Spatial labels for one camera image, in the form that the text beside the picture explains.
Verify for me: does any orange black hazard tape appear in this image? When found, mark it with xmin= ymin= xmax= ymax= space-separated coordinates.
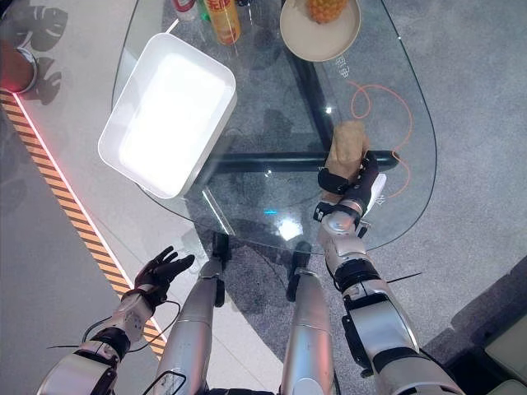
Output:
xmin=0 ymin=90 xmax=169 ymax=362

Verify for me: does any silver robot leg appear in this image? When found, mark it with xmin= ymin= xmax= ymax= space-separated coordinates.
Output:
xmin=279 ymin=241 xmax=335 ymax=395
xmin=154 ymin=232 xmax=231 ymax=395

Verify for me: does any beige round plate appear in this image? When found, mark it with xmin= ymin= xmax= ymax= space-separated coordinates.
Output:
xmin=279 ymin=0 xmax=362 ymax=63

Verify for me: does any silver right robot leg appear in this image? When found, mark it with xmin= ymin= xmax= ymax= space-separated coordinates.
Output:
xmin=279 ymin=241 xmax=335 ymax=395

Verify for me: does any white rectangular plastic basket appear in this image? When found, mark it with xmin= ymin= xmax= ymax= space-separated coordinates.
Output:
xmin=97 ymin=32 xmax=239 ymax=201

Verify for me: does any orange drink bottle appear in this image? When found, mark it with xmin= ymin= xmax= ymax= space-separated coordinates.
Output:
xmin=204 ymin=0 xmax=242 ymax=46

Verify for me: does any orange cable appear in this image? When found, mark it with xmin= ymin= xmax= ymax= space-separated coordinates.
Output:
xmin=351 ymin=84 xmax=414 ymax=199

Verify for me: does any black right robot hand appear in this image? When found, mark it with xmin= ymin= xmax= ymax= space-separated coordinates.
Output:
xmin=317 ymin=151 xmax=389 ymax=211

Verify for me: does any red round stool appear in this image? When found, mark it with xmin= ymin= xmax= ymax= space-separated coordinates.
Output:
xmin=0 ymin=39 xmax=39 ymax=94

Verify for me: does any yellow pineapple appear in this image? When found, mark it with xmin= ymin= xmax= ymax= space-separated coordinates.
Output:
xmin=307 ymin=0 xmax=348 ymax=25

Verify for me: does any clear bottle with red label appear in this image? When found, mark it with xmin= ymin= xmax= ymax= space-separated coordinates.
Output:
xmin=171 ymin=0 xmax=198 ymax=22

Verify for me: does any glass table top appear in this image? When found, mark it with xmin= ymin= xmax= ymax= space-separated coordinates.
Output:
xmin=110 ymin=0 xmax=438 ymax=257

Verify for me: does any black table frame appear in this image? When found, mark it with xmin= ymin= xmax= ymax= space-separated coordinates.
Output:
xmin=203 ymin=53 xmax=401 ymax=174

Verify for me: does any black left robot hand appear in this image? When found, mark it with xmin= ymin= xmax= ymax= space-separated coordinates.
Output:
xmin=133 ymin=245 xmax=196 ymax=307

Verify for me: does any silver left robot leg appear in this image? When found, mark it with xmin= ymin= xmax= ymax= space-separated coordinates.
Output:
xmin=154 ymin=232 xmax=231 ymax=395

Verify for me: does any beige seat cushion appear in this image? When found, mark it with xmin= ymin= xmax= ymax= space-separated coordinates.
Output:
xmin=482 ymin=316 xmax=527 ymax=395

